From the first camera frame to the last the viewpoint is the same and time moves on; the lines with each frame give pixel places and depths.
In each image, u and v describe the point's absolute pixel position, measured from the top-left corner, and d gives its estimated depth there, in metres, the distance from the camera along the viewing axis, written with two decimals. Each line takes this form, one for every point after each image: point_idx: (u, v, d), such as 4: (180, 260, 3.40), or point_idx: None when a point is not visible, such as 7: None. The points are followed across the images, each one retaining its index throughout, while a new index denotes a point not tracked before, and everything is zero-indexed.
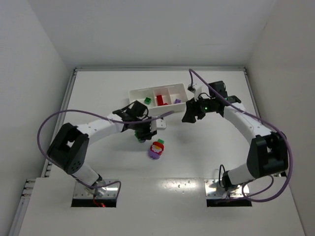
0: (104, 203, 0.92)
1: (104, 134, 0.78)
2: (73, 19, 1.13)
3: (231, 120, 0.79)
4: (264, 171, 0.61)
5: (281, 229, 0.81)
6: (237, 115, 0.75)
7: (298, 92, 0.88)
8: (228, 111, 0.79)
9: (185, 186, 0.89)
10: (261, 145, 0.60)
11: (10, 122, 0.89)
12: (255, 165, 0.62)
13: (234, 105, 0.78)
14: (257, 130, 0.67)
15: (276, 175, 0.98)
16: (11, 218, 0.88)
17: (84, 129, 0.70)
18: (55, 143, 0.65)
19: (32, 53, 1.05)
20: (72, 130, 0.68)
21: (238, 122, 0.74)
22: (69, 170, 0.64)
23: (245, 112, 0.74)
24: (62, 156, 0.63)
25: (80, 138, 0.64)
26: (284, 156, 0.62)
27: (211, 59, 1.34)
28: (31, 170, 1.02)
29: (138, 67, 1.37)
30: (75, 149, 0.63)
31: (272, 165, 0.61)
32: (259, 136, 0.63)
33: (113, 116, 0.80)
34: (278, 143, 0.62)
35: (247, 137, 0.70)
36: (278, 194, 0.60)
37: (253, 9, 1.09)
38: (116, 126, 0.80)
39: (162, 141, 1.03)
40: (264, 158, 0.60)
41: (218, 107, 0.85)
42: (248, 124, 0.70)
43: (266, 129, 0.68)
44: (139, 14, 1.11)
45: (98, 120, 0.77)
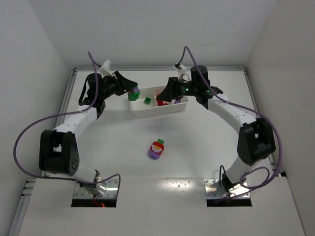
0: (104, 203, 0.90)
1: (83, 127, 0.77)
2: (73, 19, 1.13)
3: (216, 111, 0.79)
4: (256, 158, 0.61)
5: (280, 229, 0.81)
6: (221, 105, 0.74)
7: (298, 92, 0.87)
8: (212, 103, 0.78)
9: (184, 186, 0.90)
10: (249, 133, 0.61)
11: (11, 122, 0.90)
12: (246, 154, 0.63)
13: (218, 96, 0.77)
14: (243, 118, 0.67)
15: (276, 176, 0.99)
16: (11, 218, 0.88)
17: (64, 128, 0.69)
18: (43, 154, 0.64)
19: (32, 53, 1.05)
20: (54, 134, 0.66)
21: (223, 112, 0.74)
22: (70, 171, 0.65)
23: (229, 102, 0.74)
24: (58, 161, 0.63)
25: (65, 138, 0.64)
26: (270, 140, 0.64)
27: (211, 59, 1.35)
28: (31, 170, 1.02)
29: (138, 67, 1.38)
30: (68, 150, 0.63)
31: (262, 150, 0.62)
32: (246, 125, 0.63)
33: (83, 107, 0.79)
34: (264, 128, 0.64)
35: (235, 127, 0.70)
36: (269, 181, 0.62)
37: (253, 9, 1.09)
38: (90, 113, 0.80)
39: (162, 141, 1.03)
40: (253, 144, 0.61)
41: (202, 101, 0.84)
42: (233, 114, 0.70)
43: (251, 116, 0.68)
44: (139, 14, 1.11)
45: (71, 116, 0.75)
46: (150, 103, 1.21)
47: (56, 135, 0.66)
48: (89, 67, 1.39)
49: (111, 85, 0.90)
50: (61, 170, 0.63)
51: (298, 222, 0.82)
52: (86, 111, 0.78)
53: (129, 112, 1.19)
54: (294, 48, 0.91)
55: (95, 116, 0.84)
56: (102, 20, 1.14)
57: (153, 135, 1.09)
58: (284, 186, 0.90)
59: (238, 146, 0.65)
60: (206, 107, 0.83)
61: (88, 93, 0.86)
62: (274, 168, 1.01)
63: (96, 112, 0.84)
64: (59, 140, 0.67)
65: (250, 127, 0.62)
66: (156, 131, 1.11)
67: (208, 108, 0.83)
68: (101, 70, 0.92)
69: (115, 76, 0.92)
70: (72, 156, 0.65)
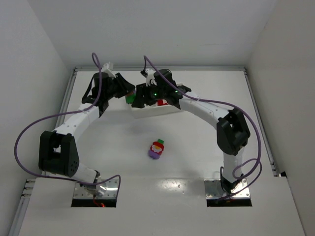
0: (104, 203, 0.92)
1: (84, 127, 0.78)
2: (73, 19, 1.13)
3: (188, 109, 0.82)
4: (236, 146, 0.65)
5: (281, 229, 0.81)
6: (193, 103, 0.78)
7: (298, 92, 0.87)
8: (183, 103, 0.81)
9: (184, 185, 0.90)
10: (226, 127, 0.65)
11: (11, 122, 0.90)
12: (226, 145, 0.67)
13: (188, 95, 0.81)
14: (216, 113, 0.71)
15: (276, 175, 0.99)
16: (11, 217, 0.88)
17: (64, 129, 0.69)
18: (43, 156, 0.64)
19: (32, 52, 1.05)
20: (53, 136, 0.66)
21: (196, 109, 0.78)
22: (69, 173, 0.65)
23: (199, 99, 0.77)
24: (57, 162, 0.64)
25: (65, 140, 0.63)
26: (245, 127, 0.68)
27: (211, 59, 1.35)
28: (31, 170, 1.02)
29: (138, 67, 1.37)
30: (67, 153, 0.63)
31: (239, 139, 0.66)
32: (221, 119, 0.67)
33: (84, 106, 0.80)
34: (236, 118, 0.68)
35: (211, 122, 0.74)
36: (253, 170, 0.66)
37: (253, 9, 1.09)
38: (92, 112, 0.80)
39: (162, 141, 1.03)
40: (231, 136, 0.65)
41: (173, 102, 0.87)
42: (207, 110, 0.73)
43: (224, 110, 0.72)
44: (139, 14, 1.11)
45: (72, 116, 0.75)
46: None
47: (55, 137, 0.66)
48: (89, 67, 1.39)
49: (114, 85, 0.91)
50: (60, 171, 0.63)
51: (298, 222, 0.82)
52: (87, 110, 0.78)
53: (129, 112, 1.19)
54: (293, 48, 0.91)
55: (97, 115, 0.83)
56: (102, 20, 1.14)
57: (153, 135, 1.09)
58: (284, 186, 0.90)
59: (218, 139, 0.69)
60: (179, 107, 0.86)
61: (93, 90, 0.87)
62: (274, 168, 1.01)
63: (98, 111, 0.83)
64: (59, 141, 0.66)
65: (226, 120, 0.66)
66: (156, 131, 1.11)
67: (180, 108, 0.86)
68: (103, 70, 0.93)
69: (117, 77, 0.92)
70: (72, 158, 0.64)
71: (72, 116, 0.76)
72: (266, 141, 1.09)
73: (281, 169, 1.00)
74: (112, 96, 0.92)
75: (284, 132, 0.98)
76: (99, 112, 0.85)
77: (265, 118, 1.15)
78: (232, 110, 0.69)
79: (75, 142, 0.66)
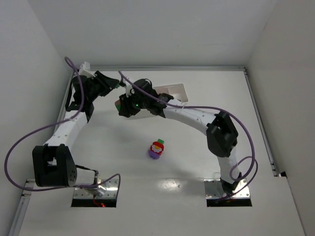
0: (104, 203, 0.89)
1: (76, 133, 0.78)
2: (72, 19, 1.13)
3: (174, 117, 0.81)
4: (227, 149, 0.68)
5: (282, 229, 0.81)
6: (178, 112, 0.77)
7: (299, 92, 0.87)
8: (168, 112, 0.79)
9: (184, 185, 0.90)
10: (215, 132, 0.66)
11: (11, 123, 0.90)
12: (218, 149, 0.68)
13: (170, 103, 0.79)
14: (204, 120, 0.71)
15: (276, 175, 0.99)
16: (11, 218, 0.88)
17: (55, 141, 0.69)
18: (39, 171, 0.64)
19: (32, 53, 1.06)
20: (47, 149, 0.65)
21: (182, 117, 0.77)
22: (69, 183, 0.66)
23: (184, 106, 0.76)
24: (56, 176, 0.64)
25: (58, 153, 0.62)
26: (233, 128, 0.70)
27: (211, 59, 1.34)
28: (31, 170, 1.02)
29: (139, 66, 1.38)
30: (64, 165, 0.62)
31: (229, 140, 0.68)
32: (209, 126, 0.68)
33: (71, 114, 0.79)
34: (224, 120, 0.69)
35: (199, 128, 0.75)
36: (250, 172, 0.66)
37: (253, 9, 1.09)
38: (80, 118, 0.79)
39: (162, 141, 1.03)
40: (221, 140, 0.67)
41: (156, 111, 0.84)
42: (194, 117, 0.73)
43: (210, 114, 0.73)
44: (138, 14, 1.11)
45: (61, 126, 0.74)
46: None
47: (48, 150, 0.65)
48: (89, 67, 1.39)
49: (96, 86, 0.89)
50: (60, 183, 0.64)
51: (298, 222, 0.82)
52: (75, 117, 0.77)
53: None
54: (293, 48, 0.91)
55: (85, 121, 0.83)
56: (102, 20, 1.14)
57: (153, 135, 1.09)
58: (284, 186, 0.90)
59: (209, 144, 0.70)
60: (164, 116, 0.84)
61: (75, 96, 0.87)
62: (274, 168, 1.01)
63: (85, 116, 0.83)
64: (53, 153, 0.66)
65: (214, 126, 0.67)
66: (156, 131, 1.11)
67: (165, 116, 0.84)
68: (81, 72, 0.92)
69: (96, 76, 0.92)
70: (69, 169, 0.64)
71: (61, 126, 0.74)
72: (265, 141, 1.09)
73: (281, 169, 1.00)
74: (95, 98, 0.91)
75: (284, 132, 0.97)
76: (87, 117, 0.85)
77: (265, 118, 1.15)
78: (218, 114, 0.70)
79: (69, 152, 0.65)
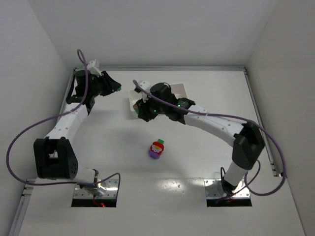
0: (104, 203, 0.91)
1: (76, 127, 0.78)
2: (72, 19, 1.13)
3: (194, 124, 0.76)
4: (254, 160, 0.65)
5: (282, 229, 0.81)
6: (201, 119, 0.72)
7: (299, 92, 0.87)
8: (189, 119, 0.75)
9: (184, 186, 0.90)
10: (243, 143, 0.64)
11: (11, 122, 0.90)
12: (244, 161, 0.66)
13: (192, 109, 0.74)
14: (231, 129, 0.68)
15: (276, 175, 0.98)
16: (11, 218, 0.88)
17: (56, 134, 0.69)
18: (41, 163, 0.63)
19: (32, 52, 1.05)
20: (47, 142, 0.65)
21: (204, 125, 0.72)
22: (71, 176, 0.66)
23: (207, 113, 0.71)
24: (57, 168, 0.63)
25: (59, 146, 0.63)
26: (260, 139, 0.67)
27: (211, 59, 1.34)
28: (31, 170, 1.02)
29: (139, 66, 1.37)
30: (65, 156, 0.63)
31: (256, 153, 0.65)
32: (237, 136, 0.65)
33: (72, 107, 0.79)
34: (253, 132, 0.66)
35: (222, 137, 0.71)
36: (277, 189, 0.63)
37: (253, 9, 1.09)
38: (80, 112, 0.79)
39: (162, 141, 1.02)
40: (250, 152, 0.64)
41: (175, 117, 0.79)
42: (219, 126, 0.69)
43: (236, 123, 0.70)
44: (138, 14, 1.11)
45: (61, 119, 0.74)
46: None
47: (49, 143, 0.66)
48: None
49: (99, 84, 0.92)
50: (61, 176, 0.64)
51: (299, 222, 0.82)
52: (76, 110, 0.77)
53: (129, 112, 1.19)
54: (294, 48, 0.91)
55: (86, 113, 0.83)
56: (102, 19, 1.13)
57: (153, 135, 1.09)
58: (284, 186, 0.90)
59: (234, 155, 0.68)
60: (183, 122, 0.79)
61: (77, 90, 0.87)
62: (274, 168, 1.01)
63: (85, 109, 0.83)
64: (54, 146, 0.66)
65: (242, 137, 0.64)
66: (156, 131, 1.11)
67: (185, 123, 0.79)
68: (89, 68, 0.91)
69: (103, 76, 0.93)
70: (70, 161, 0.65)
71: (61, 119, 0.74)
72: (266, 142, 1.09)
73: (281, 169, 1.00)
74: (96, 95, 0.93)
75: (284, 132, 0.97)
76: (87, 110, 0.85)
77: (266, 118, 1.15)
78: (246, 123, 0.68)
79: (70, 144, 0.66)
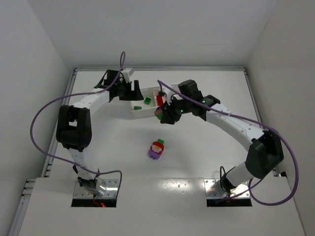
0: (104, 203, 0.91)
1: (96, 107, 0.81)
2: (72, 19, 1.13)
3: (214, 123, 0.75)
4: (267, 170, 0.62)
5: (281, 229, 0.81)
6: (223, 118, 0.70)
7: (299, 92, 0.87)
8: (210, 116, 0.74)
9: (184, 186, 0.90)
10: (260, 150, 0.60)
11: (11, 122, 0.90)
12: (257, 168, 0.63)
13: (214, 108, 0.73)
14: (250, 132, 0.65)
15: (276, 175, 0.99)
16: (11, 218, 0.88)
17: (80, 105, 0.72)
18: (60, 126, 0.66)
19: (32, 53, 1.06)
20: (71, 110, 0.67)
21: (225, 125, 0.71)
22: (83, 145, 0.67)
23: (230, 114, 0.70)
24: (74, 134, 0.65)
25: (81, 113, 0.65)
26: (279, 150, 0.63)
27: (211, 58, 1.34)
28: (31, 170, 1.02)
29: (138, 66, 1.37)
30: (84, 123, 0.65)
31: (272, 162, 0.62)
32: (255, 141, 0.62)
33: (98, 90, 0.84)
34: (273, 141, 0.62)
35: (239, 140, 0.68)
36: (285, 200, 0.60)
37: (253, 8, 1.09)
38: (104, 96, 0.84)
39: (162, 141, 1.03)
40: (265, 161, 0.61)
41: (198, 112, 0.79)
42: (238, 128, 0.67)
43: (257, 129, 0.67)
44: (139, 14, 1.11)
45: (87, 96, 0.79)
46: (150, 103, 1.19)
47: (72, 111, 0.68)
48: (89, 66, 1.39)
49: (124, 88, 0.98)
50: (76, 141, 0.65)
51: (298, 222, 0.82)
52: (101, 93, 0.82)
53: (129, 112, 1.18)
54: (294, 48, 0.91)
55: (107, 99, 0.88)
56: (102, 20, 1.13)
57: (153, 135, 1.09)
58: (284, 186, 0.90)
59: (247, 162, 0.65)
60: (204, 119, 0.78)
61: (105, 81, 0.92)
62: (274, 168, 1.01)
63: (108, 95, 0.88)
64: (75, 115, 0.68)
65: (260, 143, 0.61)
66: (156, 131, 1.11)
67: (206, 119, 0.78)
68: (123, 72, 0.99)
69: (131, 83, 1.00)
70: (87, 130, 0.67)
71: (86, 96, 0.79)
72: None
73: (281, 169, 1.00)
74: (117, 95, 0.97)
75: (284, 132, 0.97)
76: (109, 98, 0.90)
77: (266, 118, 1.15)
78: (267, 131, 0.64)
79: (89, 116, 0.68)
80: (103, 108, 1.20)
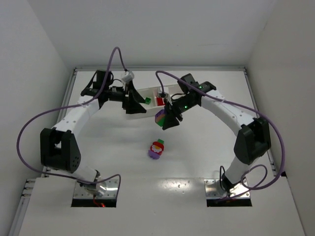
0: (104, 203, 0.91)
1: (84, 121, 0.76)
2: (72, 19, 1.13)
3: (209, 109, 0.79)
4: (253, 156, 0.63)
5: (282, 229, 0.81)
6: (216, 104, 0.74)
7: (299, 92, 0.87)
8: (206, 102, 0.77)
9: (184, 186, 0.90)
10: (248, 135, 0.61)
11: (10, 122, 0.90)
12: (244, 154, 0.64)
13: (209, 94, 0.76)
14: (240, 119, 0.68)
15: (276, 175, 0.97)
16: (11, 218, 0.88)
17: (63, 126, 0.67)
18: (45, 152, 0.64)
19: (32, 53, 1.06)
20: (53, 132, 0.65)
21: (219, 111, 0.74)
22: (71, 169, 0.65)
23: (224, 101, 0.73)
24: (59, 160, 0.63)
25: (64, 138, 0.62)
26: (267, 138, 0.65)
27: (211, 58, 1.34)
28: (31, 170, 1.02)
29: (138, 66, 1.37)
30: (67, 149, 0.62)
31: (259, 148, 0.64)
32: (244, 127, 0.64)
33: (84, 100, 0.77)
34: (261, 128, 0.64)
35: (232, 126, 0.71)
36: (272, 182, 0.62)
37: (253, 8, 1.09)
38: (92, 106, 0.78)
39: (162, 141, 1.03)
40: (252, 146, 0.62)
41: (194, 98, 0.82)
42: (230, 114, 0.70)
43: (248, 116, 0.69)
44: (139, 14, 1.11)
45: (72, 111, 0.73)
46: (150, 103, 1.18)
47: (55, 134, 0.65)
48: (89, 66, 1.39)
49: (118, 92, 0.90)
50: (63, 167, 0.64)
51: (298, 222, 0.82)
52: (87, 104, 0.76)
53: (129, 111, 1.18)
54: (293, 48, 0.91)
55: (96, 107, 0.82)
56: (102, 19, 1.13)
57: (153, 135, 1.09)
58: (284, 186, 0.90)
59: (235, 146, 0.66)
60: (199, 103, 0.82)
61: (95, 84, 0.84)
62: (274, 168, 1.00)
63: (97, 103, 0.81)
64: (59, 138, 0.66)
65: (248, 128, 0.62)
66: (156, 131, 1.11)
67: (201, 104, 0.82)
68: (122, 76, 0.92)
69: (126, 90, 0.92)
70: (73, 154, 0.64)
71: (71, 111, 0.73)
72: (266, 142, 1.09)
73: (281, 169, 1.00)
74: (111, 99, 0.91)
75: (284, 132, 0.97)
76: (99, 104, 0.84)
77: None
78: (258, 118, 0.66)
79: (75, 138, 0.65)
80: (103, 108, 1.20)
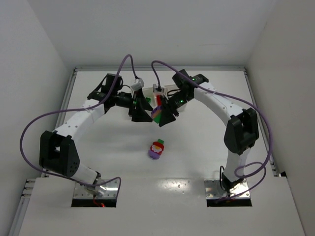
0: (104, 203, 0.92)
1: (87, 125, 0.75)
2: (72, 19, 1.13)
3: (202, 101, 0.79)
4: (242, 145, 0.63)
5: (281, 228, 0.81)
6: (208, 96, 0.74)
7: (299, 92, 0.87)
8: (198, 94, 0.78)
9: (184, 186, 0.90)
10: (236, 125, 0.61)
11: (11, 122, 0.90)
12: (233, 144, 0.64)
13: (202, 86, 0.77)
14: (230, 110, 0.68)
15: (276, 175, 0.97)
16: (11, 218, 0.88)
17: (65, 130, 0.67)
18: (43, 155, 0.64)
19: (32, 54, 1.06)
20: (53, 136, 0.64)
21: (210, 103, 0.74)
22: (68, 174, 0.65)
23: (215, 92, 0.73)
24: (57, 164, 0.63)
25: (63, 144, 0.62)
26: (255, 129, 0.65)
27: (211, 58, 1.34)
28: (31, 170, 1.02)
29: (138, 66, 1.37)
30: (65, 155, 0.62)
31: (248, 138, 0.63)
32: (234, 117, 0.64)
33: (89, 103, 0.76)
34: (250, 119, 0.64)
35: (222, 118, 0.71)
36: (259, 170, 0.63)
37: (253, 9, 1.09)
38: (96, 111, 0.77)
39: (162, 141, 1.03)
40: (240, 135, 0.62)
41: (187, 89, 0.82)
42: (220, 105, 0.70)
43: (238, 107, 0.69)
44: (139, 14, 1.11)
45: (76, 114, 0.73)
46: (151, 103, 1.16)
47: (56, 138, 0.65)
48: (89, 66, 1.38)
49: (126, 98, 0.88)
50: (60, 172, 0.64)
51: (298, 221, 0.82)
52: (91, 108, 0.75)
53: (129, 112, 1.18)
54: (293, 48, 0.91)
55: (102, 112, 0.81)
56: (102, 19, 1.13)
57: (153, 135, 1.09)
58: (284, 186, 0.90)
59: (226, 136, 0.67)
60: (193, 96, 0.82)
61: (103, 87, 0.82)
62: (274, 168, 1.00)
63: (103, 108, 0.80)
64: (59, 142, 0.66)
65: (237, 119, 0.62)
66: (156, 131, 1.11)
67: (194, 97, 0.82)
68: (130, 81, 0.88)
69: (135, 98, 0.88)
70: (71, 160, 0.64)
71: (75, 114, 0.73)
72: (266, 142, 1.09)
73: (281, 169, 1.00)
74: (118, 104, 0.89)
75: (283, 132, 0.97)
76: (105, 109, 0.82)
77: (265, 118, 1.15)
78: (246, 109, 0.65)
79: (74, 143, 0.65)
80: None
